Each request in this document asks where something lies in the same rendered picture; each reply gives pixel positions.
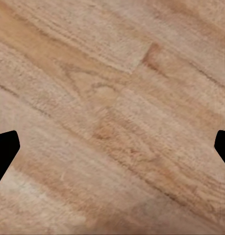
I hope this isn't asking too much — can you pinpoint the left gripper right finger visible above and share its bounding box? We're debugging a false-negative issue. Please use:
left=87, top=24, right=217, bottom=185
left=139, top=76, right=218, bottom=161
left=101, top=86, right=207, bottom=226
left=214, top=130, right=225, bottom=163

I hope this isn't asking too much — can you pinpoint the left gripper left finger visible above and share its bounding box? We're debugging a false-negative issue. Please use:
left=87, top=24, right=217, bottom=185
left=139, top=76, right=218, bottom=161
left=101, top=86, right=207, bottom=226
left=0, top=130, right=20, bottom=181

